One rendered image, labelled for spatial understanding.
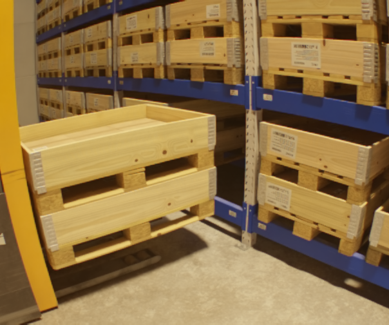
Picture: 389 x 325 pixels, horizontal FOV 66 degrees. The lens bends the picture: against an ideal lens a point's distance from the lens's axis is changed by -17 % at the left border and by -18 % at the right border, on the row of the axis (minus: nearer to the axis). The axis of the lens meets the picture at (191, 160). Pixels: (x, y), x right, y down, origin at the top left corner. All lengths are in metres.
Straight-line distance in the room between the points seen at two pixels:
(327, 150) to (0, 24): 1.85
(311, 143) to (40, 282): 1.77
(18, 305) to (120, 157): 1.07
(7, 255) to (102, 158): 0.76
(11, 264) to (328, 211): 1.82
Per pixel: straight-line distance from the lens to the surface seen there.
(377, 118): 1.87
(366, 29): 1.88
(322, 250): 2.27
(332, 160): 2.01
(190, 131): 2.15
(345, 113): 1.95
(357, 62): 1.89
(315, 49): 2.02
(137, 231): 2.11
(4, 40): 1.70
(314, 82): 2.03
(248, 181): 2.50
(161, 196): 2.13
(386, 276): 2.14
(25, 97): 7.72
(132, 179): 1.98
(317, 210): 2.15
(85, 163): 1.82
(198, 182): 2.28
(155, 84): 3.19
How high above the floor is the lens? 1.40
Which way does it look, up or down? 17 degrees down
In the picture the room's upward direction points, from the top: 1 degrees counter-clockwise
